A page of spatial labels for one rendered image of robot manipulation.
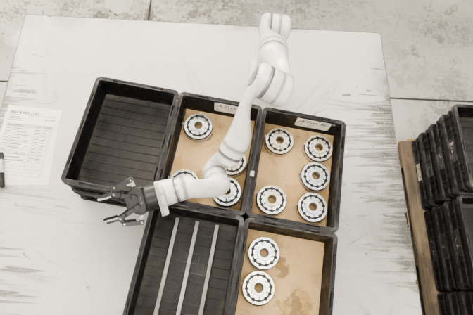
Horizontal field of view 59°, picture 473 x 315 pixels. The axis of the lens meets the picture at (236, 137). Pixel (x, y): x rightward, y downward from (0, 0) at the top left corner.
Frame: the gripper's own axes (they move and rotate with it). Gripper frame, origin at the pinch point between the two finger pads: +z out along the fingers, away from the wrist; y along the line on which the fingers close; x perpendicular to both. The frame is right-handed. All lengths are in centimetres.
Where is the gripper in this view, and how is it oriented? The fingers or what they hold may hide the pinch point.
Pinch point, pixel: (106, 209)
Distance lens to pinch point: 120.7
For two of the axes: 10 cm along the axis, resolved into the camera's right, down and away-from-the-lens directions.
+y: -2.2, -9.6, -1.4
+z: -9.5, 2.5, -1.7
